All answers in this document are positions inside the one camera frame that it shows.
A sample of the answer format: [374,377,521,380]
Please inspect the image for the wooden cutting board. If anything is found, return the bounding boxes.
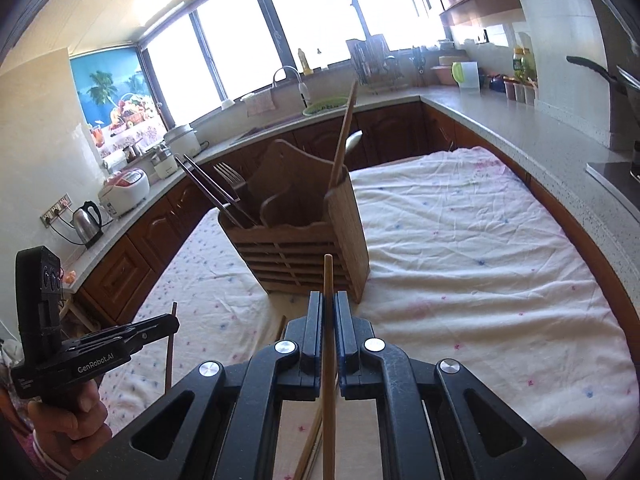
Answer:
[346,34,391,58]

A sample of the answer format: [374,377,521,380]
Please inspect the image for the large kitchen window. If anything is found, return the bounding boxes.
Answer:
[142,0,451,128]

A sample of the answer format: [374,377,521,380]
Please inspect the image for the tropical wall poster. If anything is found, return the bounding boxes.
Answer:
[70,49,168,161]

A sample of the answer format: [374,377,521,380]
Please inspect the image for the brown base cabinets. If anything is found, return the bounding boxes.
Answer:
[62,100,640,341]

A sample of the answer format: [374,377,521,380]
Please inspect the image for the wooden utensil holder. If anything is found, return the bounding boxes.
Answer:
[218,139,371,305]

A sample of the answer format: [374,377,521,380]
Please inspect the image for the green colander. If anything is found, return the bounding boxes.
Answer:
[302,97,348,116]

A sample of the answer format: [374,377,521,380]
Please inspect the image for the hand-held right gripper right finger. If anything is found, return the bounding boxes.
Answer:
[334,291,588,480]

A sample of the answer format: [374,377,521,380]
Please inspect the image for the row of seasoning jars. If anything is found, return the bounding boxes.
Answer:
[504,79,538,107]

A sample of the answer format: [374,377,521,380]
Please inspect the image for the steel electric kettle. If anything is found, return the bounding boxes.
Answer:
[72,201,103,248]

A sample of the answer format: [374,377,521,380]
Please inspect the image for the person's left forearm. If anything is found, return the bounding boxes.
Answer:
[0,410,71,480]

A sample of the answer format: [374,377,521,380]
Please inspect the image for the wire dish rack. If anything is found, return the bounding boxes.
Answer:
[350,42,406,95]

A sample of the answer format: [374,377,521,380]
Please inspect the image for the steel fork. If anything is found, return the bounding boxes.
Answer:
[214,162,248,201]

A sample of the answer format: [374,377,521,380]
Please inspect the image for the pink dish cloth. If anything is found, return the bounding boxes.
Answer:
[243,91,276,117]

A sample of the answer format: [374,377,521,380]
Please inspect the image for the wall power socket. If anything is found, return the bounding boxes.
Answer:
[41,192,73,225]

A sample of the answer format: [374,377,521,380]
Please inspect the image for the grey speckled countertop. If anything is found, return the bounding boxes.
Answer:
[60,85,640,291]

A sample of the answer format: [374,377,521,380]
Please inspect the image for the person's left hand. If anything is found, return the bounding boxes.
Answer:
[25,377,113,461]

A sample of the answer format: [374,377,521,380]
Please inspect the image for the black wok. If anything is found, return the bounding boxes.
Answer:
[566,55,640,106]

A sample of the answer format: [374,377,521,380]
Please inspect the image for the large white rice cooker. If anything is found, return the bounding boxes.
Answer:
[164,124,200,158]

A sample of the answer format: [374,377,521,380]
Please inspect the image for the dark metal chopstick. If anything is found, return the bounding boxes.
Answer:
[185,154,259,225]
[175,155,248,227]

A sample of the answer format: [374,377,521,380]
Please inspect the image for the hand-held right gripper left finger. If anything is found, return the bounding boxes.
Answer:
[65,291,325,480]

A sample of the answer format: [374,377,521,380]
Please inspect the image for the white dotted tablecloth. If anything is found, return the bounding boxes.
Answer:
[100,146,628,480]

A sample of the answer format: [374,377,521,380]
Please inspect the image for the small white cooker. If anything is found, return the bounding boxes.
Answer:
[150,146,178,181]

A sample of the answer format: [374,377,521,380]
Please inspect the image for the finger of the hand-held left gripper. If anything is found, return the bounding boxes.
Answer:
[75,314,181,343]
[120,330,176,357]

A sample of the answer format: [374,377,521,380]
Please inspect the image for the curved sink faucet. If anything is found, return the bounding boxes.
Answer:
[272,66,308,108]

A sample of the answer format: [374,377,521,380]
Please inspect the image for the white and red rice cooker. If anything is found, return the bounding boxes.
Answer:
[97,169,151,218]

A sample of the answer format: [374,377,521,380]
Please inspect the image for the gas stove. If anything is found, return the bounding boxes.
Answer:
[586,140,640,196]

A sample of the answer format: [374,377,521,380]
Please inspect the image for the green oil bottle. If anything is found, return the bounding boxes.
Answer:
[512,46,537,83]

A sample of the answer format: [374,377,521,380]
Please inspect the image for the green lid clear pitcher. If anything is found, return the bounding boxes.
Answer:
[451,61,482,92]

